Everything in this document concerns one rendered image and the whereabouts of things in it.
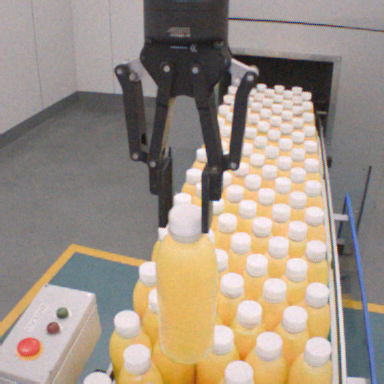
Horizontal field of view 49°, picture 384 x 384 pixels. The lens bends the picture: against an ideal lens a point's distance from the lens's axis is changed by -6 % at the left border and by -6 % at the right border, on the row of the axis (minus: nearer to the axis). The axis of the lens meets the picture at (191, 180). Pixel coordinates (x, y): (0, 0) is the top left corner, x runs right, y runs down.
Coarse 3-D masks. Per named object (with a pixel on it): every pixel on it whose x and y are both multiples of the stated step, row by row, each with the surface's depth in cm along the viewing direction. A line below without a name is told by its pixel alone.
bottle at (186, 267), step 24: (168, 240) 48; (192, 240) 46; (168, 264) 47; (192, 264) 47; (216, 264) 49; (168, 288) 48; (192, 288) 48; (216, 288) 52; (168, 312) 50; (192, 312) 49; (168, 336) 52; (192, 336) 51; (192, 360) 53
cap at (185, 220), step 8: (176, 208) 48; (184, 208) 48; (192, 208) 48; (200, 208) 48; (168, 216) 47; (176, 216) 46; (184, 216) 47; (192, 216) 47; (200, 216) 46; (176, 224) 46; (184, 224) 46; (192, 224) 46; (200, 224) 46; (176, 232) 46; (184, 232) 46; (192, 232) 46; (200, 232) 47
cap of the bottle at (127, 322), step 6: (120, 312) 68; (126, 312) 68; (132, 312) 68; (120, 318) 67; (126, 318) 67; (132, 318) 67; (138, 318) 67; (120, 324) 66; (126, 324) 66; (132, 324) 66; (138, 324) 67; (120, 330) 66; (126, 330) 65; (132, 330) 66
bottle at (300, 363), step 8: (304, 352) 63; (296, 360) 64; (304, 360) 62; (328, 360) 61; (296, 368) 63; (304, 368) 62; (312, 368) 61; (320, 368) 61; (328, 368) 61; (288, 376) 65; (296, 376) 62; (304, 376) 61; (312, 376) 61; (320, 376) 61; (328, 376) 61
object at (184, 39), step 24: (144, 0) 36; (168, 0) 34; (192, 0) 34; (216, 0) 34; (144, 24) 37; (168, 24) 35; (192, 24) 34; (216, 24) 35; (144, 48) 39; (168, 48) 38; (192, 48) 38; (216, 48) 37; (216, 72) 38; (192, 96) 40
